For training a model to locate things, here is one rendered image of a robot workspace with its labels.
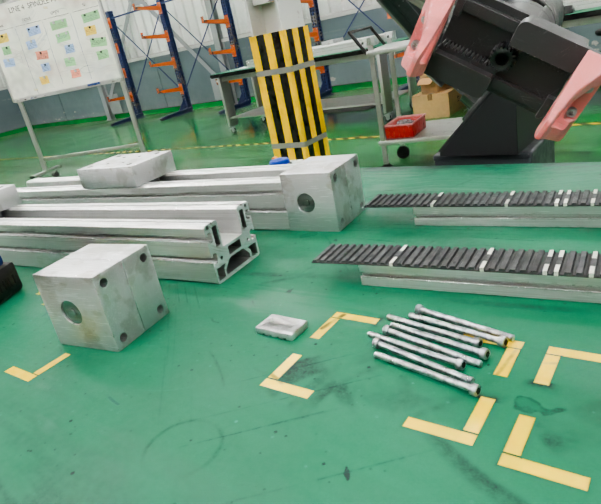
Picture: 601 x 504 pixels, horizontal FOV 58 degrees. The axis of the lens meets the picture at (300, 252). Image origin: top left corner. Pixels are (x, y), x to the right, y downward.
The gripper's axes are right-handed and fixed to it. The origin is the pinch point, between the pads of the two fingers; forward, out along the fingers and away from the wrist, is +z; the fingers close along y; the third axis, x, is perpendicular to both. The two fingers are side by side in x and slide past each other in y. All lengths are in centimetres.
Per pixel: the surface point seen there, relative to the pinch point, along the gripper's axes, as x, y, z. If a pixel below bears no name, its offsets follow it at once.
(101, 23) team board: 273, -388, -379
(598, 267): 14.8, 17.3, -10.6
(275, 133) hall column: 223, -133, -286
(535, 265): 17.5, 12.5, -9.9
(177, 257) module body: 43, -27, -7
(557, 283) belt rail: 17.6, 15.0, -9.0
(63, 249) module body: 56, -48, -5
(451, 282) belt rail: 23.9, 6.6, -8.8
